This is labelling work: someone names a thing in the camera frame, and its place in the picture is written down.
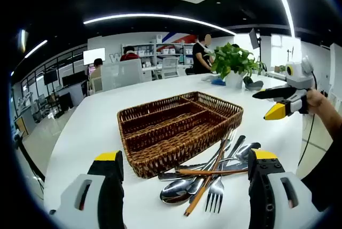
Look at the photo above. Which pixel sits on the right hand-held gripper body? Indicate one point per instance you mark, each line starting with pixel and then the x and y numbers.
pixel 299 75

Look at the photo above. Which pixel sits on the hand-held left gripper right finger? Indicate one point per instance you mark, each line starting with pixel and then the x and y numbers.
pixel 267 199

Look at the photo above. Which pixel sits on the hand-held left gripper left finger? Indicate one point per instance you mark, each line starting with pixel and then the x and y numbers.
pixel 107 199

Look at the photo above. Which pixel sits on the brown wooden chopstick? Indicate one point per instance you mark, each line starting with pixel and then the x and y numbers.
pixel 192 172
pixel 199 191

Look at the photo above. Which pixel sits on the brown wicker utensil storage tray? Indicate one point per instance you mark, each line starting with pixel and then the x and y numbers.
pixel 160 130

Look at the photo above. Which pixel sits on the white storage shelf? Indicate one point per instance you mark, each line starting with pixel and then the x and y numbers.
pixel 149 53

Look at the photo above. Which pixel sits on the person's right hand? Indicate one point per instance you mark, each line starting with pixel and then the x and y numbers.
pixel 315 98

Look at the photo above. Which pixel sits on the dark grey gadget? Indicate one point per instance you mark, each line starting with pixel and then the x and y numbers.
pixel 255 85

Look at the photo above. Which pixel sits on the green potted plant white pot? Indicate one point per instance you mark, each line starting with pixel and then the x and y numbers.
pixel 232 58

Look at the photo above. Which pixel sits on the black monitor on stand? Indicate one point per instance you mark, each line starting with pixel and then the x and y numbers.
pixel 253 37

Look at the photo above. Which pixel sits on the small blue object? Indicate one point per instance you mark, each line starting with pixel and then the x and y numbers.
pixel 217 81

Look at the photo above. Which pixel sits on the person's black clothing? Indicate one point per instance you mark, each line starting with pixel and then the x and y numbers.
pixel 326 175

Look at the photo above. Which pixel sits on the black tripod stand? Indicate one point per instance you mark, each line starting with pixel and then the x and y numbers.
pixel 31 160

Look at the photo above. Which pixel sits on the white mesh office chair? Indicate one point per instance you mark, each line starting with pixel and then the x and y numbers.
pixel 169 64

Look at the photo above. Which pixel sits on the row of black monitors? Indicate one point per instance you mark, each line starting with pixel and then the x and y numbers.
pixel 73 78

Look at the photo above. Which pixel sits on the translucent white office chair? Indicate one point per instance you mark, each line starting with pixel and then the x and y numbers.
pixel 120 72

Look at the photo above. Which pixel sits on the black television screen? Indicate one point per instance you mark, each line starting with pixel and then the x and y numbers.
pixel 50 77

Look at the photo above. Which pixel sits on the long curved ceiling light strip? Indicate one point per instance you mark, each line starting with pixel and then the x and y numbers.
pixel 160 15

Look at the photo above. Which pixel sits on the white display screen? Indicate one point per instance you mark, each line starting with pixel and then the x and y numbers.
pixel 94 56

